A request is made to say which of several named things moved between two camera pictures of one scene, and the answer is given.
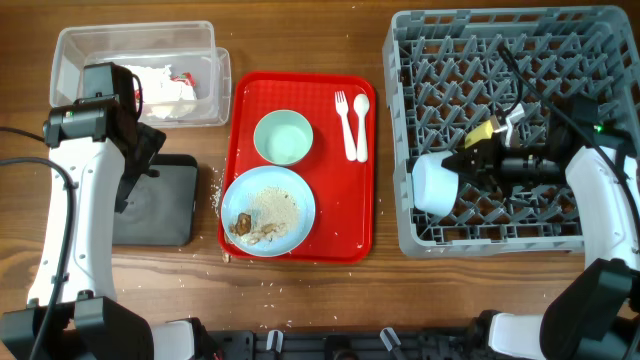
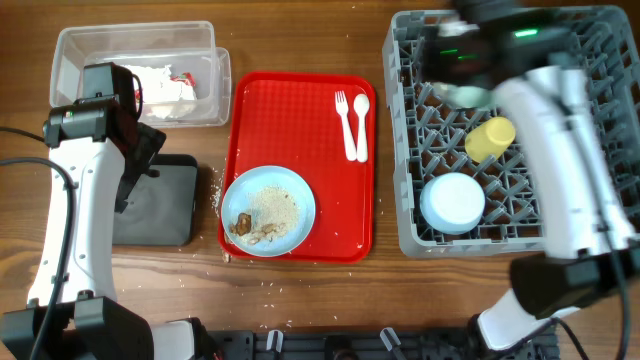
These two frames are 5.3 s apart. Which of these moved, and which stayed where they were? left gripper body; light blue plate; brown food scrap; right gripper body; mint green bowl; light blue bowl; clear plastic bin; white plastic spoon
Moved: right gripper body; light blue bowl; mint green bowl
Stayed: light blue plate; clear plastic bin; brown food scrap; left gripper body; white plastic spoon
